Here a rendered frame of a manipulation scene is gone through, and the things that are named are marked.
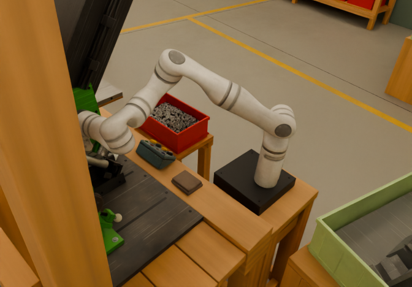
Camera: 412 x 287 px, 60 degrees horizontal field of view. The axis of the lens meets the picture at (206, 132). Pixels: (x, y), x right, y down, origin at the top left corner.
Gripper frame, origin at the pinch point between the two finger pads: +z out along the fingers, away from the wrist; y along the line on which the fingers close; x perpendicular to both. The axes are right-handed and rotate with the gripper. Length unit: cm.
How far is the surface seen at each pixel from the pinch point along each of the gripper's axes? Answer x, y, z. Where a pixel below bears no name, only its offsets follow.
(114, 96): -15.3, -23.2, 14.8
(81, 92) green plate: -9.3, -3.2, 2.8
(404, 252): -3, -79, -87
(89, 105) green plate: -6.4, -8.0, 2.8
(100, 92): -14.4, -19.5, 19.7
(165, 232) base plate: 22, -36, -28
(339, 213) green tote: -7, -72, -67
